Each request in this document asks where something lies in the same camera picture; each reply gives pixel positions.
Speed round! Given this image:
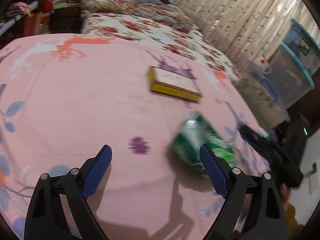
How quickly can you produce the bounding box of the beige floral curtain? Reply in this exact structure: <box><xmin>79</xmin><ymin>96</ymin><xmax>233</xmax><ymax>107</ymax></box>
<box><xmin>174</xmin><ymin>0</ymin><xmax>319</xmax><ymax>72</ymax></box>

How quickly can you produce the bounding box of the cluttered metal shelf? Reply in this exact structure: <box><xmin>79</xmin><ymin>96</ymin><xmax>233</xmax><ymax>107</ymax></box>
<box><xmin>1</xmin><ymin>0</ymin><xmax>79</xmax><ymax>48</ymax></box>

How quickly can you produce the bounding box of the yellow cardboard box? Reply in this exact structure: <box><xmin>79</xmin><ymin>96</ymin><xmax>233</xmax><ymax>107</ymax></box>
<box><xmin>148</xmin><ymin>66</ymin><xmax>202</xmax><ymax>102</ymax></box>

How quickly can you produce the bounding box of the clear storage bin blue lid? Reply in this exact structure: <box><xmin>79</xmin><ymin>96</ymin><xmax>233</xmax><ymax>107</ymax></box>
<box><xmin>235</xmin><ymin>61</ymin><xmax>291</xmax><ymax>129</ymax></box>

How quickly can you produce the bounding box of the pink patterned bed sheet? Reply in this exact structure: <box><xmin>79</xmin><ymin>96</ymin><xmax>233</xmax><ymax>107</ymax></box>
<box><xmin>1</xmin><ymin>34</ymin><xmax>267</xmax><ymax>239</ymax></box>

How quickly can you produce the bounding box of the floral quilt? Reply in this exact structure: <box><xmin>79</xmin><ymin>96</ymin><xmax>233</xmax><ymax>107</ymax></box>
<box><xmin>80</xmin><ymin>0</ymin><xmax>239</xmax><ymax>82</ymax></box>

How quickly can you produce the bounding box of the top teal lid bin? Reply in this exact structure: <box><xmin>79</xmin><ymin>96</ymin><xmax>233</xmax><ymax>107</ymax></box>
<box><xmin>283</xmin><ymin>18</ymin><xmax>320</xmax><ymax>76</ymax></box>

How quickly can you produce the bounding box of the crushed green soda can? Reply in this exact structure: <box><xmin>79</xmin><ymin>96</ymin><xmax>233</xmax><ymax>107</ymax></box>
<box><xmin>171</xmin><ymin>112</ymin><xmax>235</xmax><ymax>174</ymax></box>

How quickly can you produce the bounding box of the stacked teal lid bin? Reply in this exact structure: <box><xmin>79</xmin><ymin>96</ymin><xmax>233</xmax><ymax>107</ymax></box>
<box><xmin>265</xmin><ymin>43</ymin><xmax>315</xmax><ymax>109</ymax></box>

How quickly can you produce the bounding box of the white enamel mug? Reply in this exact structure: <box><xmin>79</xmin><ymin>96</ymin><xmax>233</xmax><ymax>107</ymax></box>
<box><xmin>258</xmin><ymin>59</ymin><xmax>272</xmax><ymax>74</ymax></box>

